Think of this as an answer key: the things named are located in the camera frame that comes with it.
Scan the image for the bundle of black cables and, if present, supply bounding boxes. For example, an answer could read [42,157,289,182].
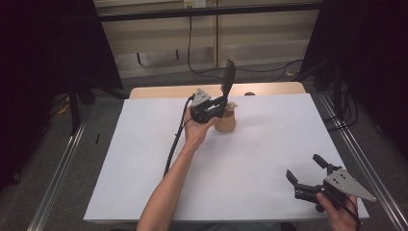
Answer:
[321,84,360,133]

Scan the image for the black kitchen knife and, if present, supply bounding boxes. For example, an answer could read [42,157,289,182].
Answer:
[218,59,238,101]

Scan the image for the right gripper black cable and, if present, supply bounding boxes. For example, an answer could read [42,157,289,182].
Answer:
[321,186,364,227]

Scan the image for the aluminium floor rail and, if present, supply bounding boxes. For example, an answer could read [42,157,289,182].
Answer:
[26,117,89,231]
[319,91,408,231]

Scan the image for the long black floor cable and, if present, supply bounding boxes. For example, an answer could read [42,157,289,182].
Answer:
[186,14,305,84]

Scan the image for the tan wooden cup with figurine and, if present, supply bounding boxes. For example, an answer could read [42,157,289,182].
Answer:
[214,101,239,134]

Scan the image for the black horizontal bar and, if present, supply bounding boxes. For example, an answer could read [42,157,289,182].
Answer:
[95,2,323,23]

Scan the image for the person's left hand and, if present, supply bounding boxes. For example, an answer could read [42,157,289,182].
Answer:
[183,106,221,148]

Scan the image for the white wall socket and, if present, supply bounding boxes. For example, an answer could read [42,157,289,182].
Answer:
[183,0,207,10]

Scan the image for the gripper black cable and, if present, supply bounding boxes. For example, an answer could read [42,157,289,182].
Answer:
[321,186,364,227]
[163,93,196,178]

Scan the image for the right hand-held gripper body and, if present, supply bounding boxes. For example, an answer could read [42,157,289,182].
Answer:
[293,165,378,214]

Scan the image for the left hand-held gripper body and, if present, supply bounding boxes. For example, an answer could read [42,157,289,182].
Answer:
[190,89,225,125]

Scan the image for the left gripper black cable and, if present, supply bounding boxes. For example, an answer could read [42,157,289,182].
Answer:
[163,93,196,178]

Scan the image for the light wooden table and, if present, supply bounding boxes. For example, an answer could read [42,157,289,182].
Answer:
[128,81,307,100]

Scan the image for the person's right hand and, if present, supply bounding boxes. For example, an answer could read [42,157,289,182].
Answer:
[315,192,363,231]

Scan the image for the black metal stand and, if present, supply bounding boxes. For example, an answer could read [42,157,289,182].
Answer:
[67,74,97,136]

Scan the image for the black curtain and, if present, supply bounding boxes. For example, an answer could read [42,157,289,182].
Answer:
[299,0,408,159]
[0,0,125,194]

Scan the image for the white table cover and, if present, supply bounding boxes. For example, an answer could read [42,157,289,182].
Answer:
[83,92,370,223]

